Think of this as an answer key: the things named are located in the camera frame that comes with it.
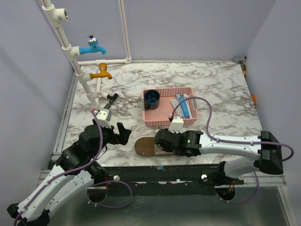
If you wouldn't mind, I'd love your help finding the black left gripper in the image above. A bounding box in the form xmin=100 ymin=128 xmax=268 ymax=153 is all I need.
xmin=90 ymin=118 xmax=131 ymax=158

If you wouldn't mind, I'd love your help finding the brown oval wooden tray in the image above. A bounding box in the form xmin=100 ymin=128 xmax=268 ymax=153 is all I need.
xmin=135 ymin=137 xmax=182 ymax=157

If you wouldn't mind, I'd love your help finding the pink perforated plastic basket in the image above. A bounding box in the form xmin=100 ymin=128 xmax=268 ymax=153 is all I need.
xmin=142 ymin=87 xmax=198 ymax=127

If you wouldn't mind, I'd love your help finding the dark blue mug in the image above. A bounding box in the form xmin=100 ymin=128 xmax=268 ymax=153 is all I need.
xmin=144 ymin=89 xmax=160 ymax=110

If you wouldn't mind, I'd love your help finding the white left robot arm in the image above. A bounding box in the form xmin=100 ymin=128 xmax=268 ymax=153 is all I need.
xmin=7 ymin=122 xmax=131 ymax=226

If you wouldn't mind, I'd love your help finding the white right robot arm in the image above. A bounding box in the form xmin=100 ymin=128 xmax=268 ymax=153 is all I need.
xmin=154 ymin=129 xmax=284 ymax=185

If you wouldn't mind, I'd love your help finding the grey toothbrush beside basket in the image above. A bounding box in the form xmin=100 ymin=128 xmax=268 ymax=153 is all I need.
xmin=193 ymin=98 xmax=198 ymax=109

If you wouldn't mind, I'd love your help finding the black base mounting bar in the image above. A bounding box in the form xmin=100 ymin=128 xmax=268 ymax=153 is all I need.
xmin=87 ymin=163 xmax=244 ymax=202

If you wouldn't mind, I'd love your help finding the orange plastic faucet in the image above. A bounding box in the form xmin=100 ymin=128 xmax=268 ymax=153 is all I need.
xmin=90 ymin=63 xmax=112 ymax=80

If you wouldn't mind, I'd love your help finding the blue plastic faucet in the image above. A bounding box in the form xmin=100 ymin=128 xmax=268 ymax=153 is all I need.
xmin=79 ymin=34 xmax=107 ymax=55

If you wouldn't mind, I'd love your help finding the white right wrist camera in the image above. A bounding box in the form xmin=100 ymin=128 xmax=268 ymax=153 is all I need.
xmin=168 ymin=116 xmax=184 ymax=133

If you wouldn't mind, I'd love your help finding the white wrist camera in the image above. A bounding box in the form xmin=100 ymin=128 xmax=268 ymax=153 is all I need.
xmin=94 ymin=108 xmax=112 ymax=129
xmin=168 ymin=116 xmax=184 ymax=133

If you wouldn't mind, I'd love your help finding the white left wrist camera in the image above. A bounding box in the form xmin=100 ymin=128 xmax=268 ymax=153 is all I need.
xmin=94 ymin=108 xmax=112 ymax=129

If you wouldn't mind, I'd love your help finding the black t-handle valve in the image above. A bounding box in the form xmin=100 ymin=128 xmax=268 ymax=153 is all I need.
xmin=104 ymin=93 xmax=119 ymax=109

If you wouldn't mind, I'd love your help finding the orange clip on wall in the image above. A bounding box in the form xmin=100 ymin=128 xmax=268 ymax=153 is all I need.
xmin=251 ymin=95 xmax=256 ymax=104

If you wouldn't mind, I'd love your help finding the white pvc pipe frame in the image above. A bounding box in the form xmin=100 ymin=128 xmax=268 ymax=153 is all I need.
xmin=39 ymin=0 xmax=132 ymax=109

